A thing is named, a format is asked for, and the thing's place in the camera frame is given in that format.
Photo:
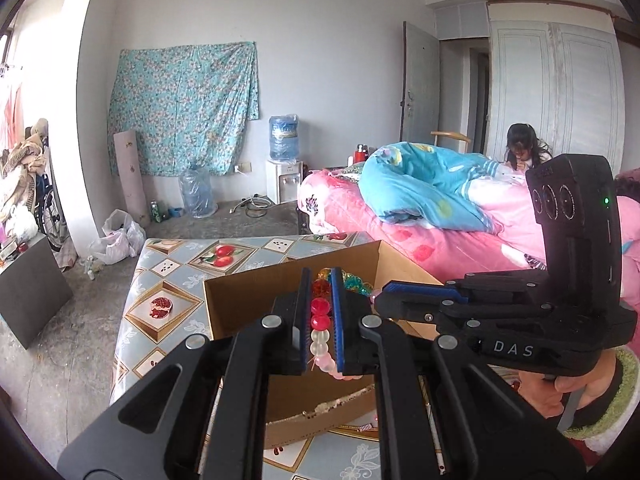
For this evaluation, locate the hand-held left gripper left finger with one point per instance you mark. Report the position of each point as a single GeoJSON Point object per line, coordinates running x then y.
{"type": "Point", "coordinates": [303, 320]}

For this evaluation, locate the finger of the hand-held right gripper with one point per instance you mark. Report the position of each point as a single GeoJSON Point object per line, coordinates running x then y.
{"type": "Point", "coordinates": [425, 291]}
{"type": "Point", "coordinates": [410, 310]}

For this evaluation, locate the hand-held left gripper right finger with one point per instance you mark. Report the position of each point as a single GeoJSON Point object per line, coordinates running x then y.
{"type": "Point", "coordinates": [336, 320]}

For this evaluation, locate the brown cardboard box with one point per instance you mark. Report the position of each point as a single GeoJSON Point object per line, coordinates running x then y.
{"type": "Point", "coordinates": [250, 305]}

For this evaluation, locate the person's right forearm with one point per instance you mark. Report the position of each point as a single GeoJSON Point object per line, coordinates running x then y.
{"type": "Point", "coordinates": [610, 410]}

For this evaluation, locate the person's right hand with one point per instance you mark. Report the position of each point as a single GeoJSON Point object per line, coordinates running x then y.
{"type": "Point", "coordinates": [542, 395]}

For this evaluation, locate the pink bed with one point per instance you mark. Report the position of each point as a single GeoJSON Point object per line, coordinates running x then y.
{"type": "Point", "coordinates": [350, 210]}

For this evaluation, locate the blue quilt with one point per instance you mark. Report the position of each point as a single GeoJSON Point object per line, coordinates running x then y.
{"type": "Point", "coordinates": [415, 180]}

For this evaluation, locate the white water dispenser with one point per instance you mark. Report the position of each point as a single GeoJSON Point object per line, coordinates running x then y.
{"type": "Point", "coordinates": [282, 182]}

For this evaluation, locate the fruit print tablecloth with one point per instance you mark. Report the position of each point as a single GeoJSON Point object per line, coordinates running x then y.
{"type": "Point", "coordinates": [165, 280]}

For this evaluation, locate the red thermos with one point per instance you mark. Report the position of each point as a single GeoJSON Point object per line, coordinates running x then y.
{"type": "Point", "coordinates": [360, 155]}

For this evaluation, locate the white wardrobe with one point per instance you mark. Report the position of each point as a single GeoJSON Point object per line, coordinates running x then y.
{"type": "Point", "coordinates": [555, 85]}

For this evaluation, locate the wooden chair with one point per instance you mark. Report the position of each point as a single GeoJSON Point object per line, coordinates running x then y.
{"type": "Point", "coordinates": [450, 135]}

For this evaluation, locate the clear empty water jug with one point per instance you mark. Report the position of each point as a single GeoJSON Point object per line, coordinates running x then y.
{"type": "Point", "coordinates": [197, 192]}

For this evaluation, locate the blue water bottle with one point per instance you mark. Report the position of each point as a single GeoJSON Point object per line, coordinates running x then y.
{"type": "Point", "coordinates": [283, 137]}

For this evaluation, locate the green can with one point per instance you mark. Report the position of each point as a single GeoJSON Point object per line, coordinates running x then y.
{"type": "Point", "coordinates": [154, 211]}

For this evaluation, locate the white plastic bag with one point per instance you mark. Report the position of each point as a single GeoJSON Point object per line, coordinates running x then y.
{"type": "Point", "coordinates": [117, 240]}

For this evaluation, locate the grey door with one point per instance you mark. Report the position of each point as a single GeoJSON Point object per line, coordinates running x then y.
{"type": "Point", "coordinates": [419, 85]}

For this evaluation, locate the grey cabinet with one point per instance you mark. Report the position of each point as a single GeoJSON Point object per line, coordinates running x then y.
{"type": "Point", "coordinates": [30, 290]}

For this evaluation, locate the wheelchair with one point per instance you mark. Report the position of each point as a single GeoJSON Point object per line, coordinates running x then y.
{"type": "Point", "coordinates": [50, 210]}

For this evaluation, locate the pile of clothes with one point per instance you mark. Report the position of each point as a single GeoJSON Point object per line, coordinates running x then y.
{"type": "Point", "coordinates": [17, 170]}

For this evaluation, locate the hanging clothes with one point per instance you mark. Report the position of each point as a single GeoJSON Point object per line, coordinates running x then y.
{"type": "Point", "coordinates": [10, 115]}

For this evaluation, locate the wall socket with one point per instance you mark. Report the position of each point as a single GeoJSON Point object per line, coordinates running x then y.
{"type": "Point", "coordinates": [243, 167]}

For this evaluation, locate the teal floral wall cloth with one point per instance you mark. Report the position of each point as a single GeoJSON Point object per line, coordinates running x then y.
{"type": "Point", "coordinates": [185, 105]}

